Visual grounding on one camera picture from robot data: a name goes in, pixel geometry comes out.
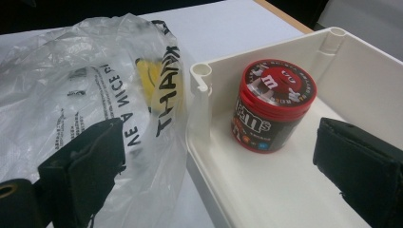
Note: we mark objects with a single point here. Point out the red-lidded candy jar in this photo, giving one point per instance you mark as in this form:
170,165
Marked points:
272,110

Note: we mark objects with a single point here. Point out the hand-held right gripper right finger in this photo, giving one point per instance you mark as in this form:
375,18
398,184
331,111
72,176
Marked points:
364,167

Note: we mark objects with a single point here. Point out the white plastic bin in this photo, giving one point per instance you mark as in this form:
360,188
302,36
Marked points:
272,190

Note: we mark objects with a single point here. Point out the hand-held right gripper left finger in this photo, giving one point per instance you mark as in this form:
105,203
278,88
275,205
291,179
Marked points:
85,171

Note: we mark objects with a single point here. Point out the clear printed plastic bag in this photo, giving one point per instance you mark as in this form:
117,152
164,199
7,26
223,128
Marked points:
47,95

